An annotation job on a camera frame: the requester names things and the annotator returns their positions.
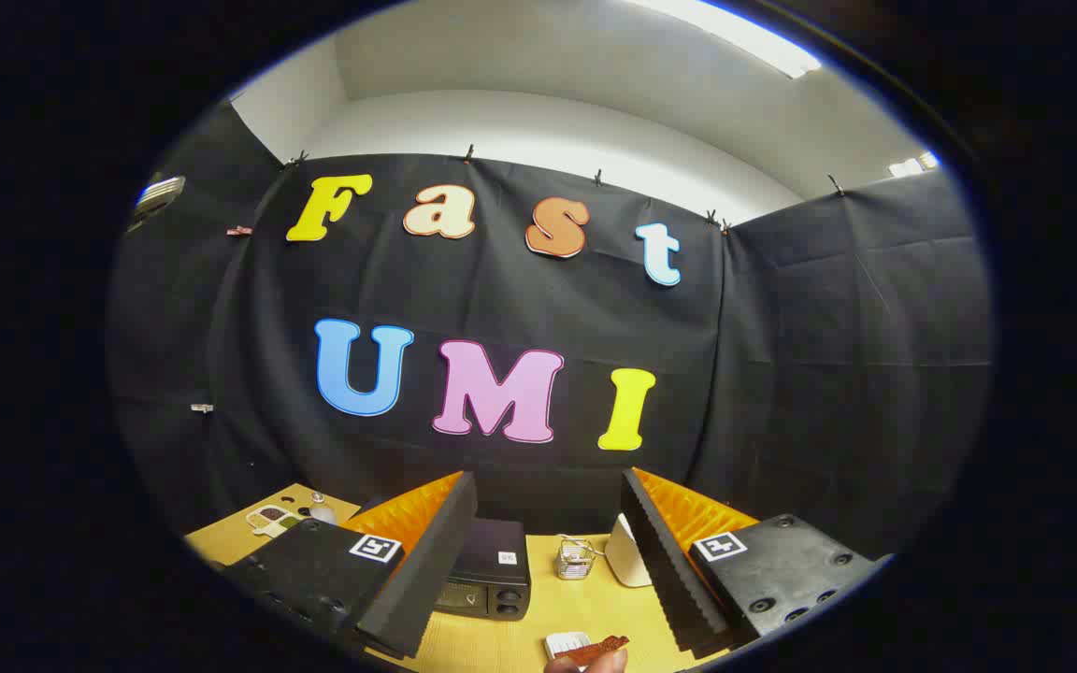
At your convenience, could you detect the long ceiling light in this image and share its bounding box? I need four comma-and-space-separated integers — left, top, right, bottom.
627, 0, 823, 80

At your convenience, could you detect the black toaster oven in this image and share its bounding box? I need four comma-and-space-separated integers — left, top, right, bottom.
434, 517, 532, 622

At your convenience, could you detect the white bread toaster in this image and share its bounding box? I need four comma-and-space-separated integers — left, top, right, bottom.
604, 512, 653, 588

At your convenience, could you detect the small metal wire basket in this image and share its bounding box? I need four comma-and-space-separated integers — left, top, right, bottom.
554, 535, 597, 580

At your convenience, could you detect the reddish dried meat slice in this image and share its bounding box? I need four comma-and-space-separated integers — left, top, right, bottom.
557, 636, 631, 666

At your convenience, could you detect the white divided condiment tray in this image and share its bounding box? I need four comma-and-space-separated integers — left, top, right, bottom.
246, 503, 308, 538

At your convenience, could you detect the grey ribbed wall fixture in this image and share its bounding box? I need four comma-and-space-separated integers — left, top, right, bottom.
127, 175, 187, 230

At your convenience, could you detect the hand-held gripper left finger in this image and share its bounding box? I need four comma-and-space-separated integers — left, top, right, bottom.
221, 470, 480, 660

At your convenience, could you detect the small white rectangular dish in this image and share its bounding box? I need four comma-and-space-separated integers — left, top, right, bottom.
543, 632, 593, 661

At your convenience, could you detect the small bright ceiling light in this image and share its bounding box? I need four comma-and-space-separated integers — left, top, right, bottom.
887, 151, 941, 179

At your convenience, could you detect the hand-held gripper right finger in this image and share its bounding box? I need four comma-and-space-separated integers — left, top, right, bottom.
620, 466, 895, 655

